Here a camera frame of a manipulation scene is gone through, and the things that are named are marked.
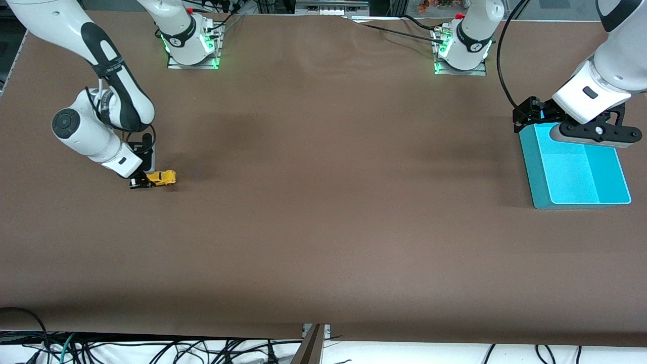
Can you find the white power strip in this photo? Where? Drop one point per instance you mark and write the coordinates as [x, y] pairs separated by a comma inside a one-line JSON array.
[[331, 9]]

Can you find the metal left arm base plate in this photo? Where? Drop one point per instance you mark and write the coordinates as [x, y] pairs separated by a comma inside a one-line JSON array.
[[480, 71]]

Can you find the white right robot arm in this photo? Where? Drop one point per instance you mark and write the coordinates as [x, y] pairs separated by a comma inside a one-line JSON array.
[[81, 131]]

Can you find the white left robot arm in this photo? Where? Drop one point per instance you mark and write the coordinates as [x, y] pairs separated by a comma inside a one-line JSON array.
[[472, 35]]

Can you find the brown table cover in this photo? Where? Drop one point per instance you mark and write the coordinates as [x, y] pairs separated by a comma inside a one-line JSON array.
[[323, 227]]

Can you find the teal plastic bin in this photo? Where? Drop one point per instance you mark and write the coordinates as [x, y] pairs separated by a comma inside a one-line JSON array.
[[571, 172]]

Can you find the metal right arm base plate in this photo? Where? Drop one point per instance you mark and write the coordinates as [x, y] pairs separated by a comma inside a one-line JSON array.
[[216, 53]]

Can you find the yellow beetle toy car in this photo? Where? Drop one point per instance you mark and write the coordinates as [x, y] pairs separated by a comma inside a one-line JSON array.
[[164, 178]]

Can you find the metal table edge bracket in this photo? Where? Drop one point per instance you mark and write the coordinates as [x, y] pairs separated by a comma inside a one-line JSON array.
[[314, 344]]

